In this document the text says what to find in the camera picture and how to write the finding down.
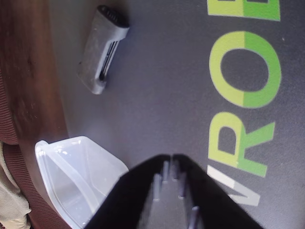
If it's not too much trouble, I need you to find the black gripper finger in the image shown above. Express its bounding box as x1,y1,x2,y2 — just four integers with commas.
84,154,172,229
171,154,264,229

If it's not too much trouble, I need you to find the clear plastic square container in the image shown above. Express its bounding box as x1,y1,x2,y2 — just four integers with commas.
35,135,130,229

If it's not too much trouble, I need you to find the dark gray plastic clip block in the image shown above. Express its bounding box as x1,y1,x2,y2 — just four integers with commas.
76,5,131,95

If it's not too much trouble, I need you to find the gray mat with lettering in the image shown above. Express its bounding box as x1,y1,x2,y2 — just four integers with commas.
49,0,305,229

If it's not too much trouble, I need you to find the beige cloth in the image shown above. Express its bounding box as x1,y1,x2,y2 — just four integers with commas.
0,140,31,229

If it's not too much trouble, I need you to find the maroon ribbed fabric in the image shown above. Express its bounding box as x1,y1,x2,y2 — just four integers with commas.
0,69,72,229

